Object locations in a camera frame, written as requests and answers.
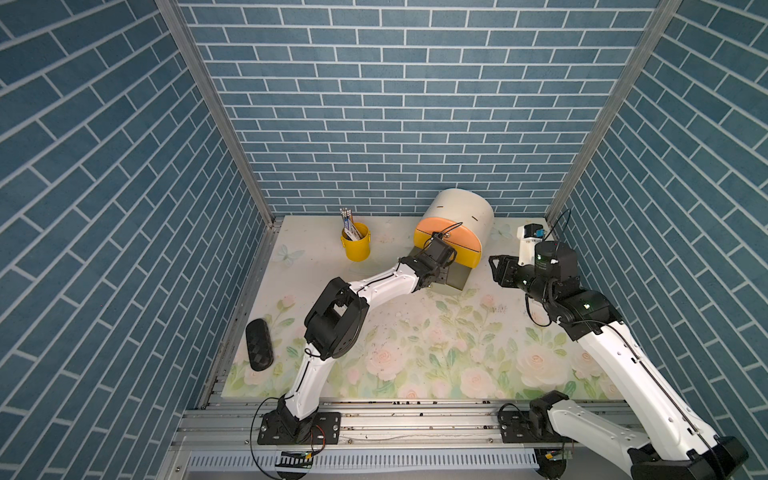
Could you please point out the pencils in cup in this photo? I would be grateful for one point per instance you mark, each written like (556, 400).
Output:
(349, 227)

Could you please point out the grey bottom drawer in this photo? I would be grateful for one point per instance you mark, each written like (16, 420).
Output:
(457, 276)

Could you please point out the yellow pencil cup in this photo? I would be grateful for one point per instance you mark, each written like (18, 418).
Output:
(357, 250)

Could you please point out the yellow drawer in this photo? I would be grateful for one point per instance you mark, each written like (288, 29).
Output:
(467, 256)

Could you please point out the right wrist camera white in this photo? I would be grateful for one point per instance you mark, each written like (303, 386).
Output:
(529, 236)

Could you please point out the black oval case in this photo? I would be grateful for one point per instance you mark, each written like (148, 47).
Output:
(259, 345)

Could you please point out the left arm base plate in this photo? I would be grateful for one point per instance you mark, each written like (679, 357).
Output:
(327, 427)

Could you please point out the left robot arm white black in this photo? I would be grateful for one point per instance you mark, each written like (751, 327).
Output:
(335, 321)

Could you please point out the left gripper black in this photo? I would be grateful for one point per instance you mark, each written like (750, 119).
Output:
(443, 265)

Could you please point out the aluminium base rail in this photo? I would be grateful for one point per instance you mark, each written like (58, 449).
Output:
(462, 437)

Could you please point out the pink orange top drawer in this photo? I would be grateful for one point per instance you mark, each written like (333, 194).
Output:
(459, 233)

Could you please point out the white round drawer cabinet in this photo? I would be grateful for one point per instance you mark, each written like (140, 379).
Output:
(463, 205)

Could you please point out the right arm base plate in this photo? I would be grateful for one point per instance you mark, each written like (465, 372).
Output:
(516, 427)

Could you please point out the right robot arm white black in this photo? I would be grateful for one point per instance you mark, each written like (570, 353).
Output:
(675, 443)

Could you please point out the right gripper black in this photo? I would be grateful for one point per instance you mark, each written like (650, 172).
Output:
(502, 272)

